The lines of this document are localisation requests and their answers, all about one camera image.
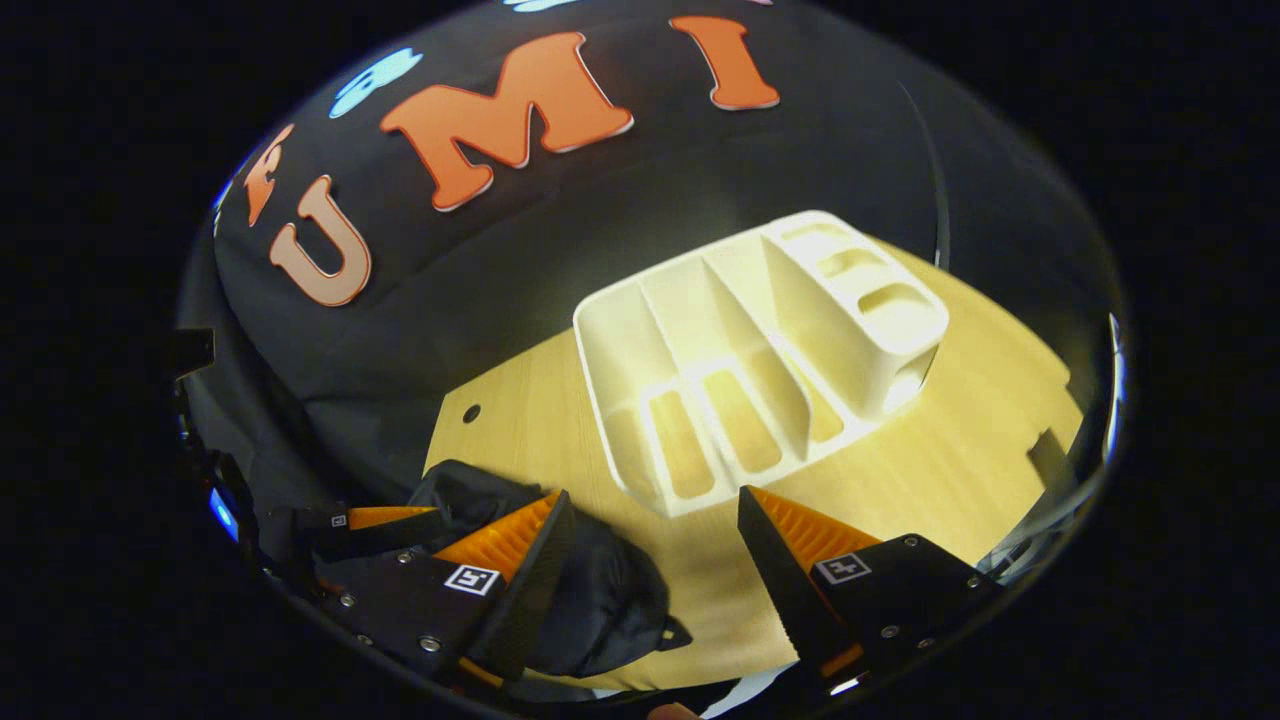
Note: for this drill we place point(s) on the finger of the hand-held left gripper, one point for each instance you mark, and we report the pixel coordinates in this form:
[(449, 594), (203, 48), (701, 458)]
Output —
[(370, 535)]

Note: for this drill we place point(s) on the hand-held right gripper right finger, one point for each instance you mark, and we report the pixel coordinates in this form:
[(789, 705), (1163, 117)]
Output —
[(775, 580)]

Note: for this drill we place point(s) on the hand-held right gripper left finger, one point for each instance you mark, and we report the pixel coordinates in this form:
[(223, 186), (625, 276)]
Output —
[(530, 600)]

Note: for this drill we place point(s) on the black schoolbag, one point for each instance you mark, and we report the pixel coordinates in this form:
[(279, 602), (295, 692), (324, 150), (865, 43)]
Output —
[(600, 600)]

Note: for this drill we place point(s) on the white bookshelf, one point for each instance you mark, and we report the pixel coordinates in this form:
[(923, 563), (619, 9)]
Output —
[(820, 320)]

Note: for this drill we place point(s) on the thin grey pole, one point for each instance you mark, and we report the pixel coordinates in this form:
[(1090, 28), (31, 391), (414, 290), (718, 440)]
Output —
[(944, 215)]

